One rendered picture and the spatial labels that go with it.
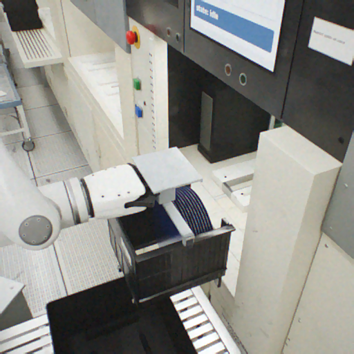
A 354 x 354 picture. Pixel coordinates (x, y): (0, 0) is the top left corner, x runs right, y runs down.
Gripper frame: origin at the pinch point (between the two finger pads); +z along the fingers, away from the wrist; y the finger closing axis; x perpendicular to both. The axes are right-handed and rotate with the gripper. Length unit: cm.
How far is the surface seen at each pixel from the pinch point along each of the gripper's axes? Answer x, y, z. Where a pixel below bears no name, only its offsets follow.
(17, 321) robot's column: -60, -24, -40
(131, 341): -48.2, 2.9, -11.5
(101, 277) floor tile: -125, -81, -6
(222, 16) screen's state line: 26.5, -7.1, 15.0
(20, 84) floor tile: -127, -382, -18
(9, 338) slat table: -49, -12, -40
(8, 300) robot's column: -49, -24, -39
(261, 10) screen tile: 30.0, 4.0, 15.2
